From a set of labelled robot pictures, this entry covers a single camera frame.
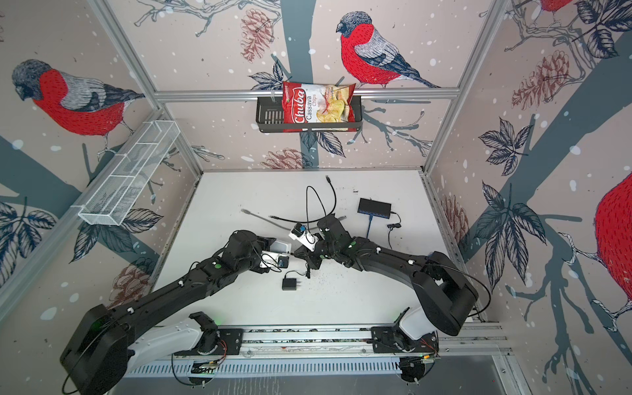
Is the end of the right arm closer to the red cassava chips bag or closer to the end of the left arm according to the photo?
the end of the left arm

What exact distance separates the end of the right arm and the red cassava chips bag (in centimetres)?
46

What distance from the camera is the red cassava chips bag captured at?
873mm

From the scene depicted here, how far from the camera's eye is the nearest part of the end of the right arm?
2.35ft
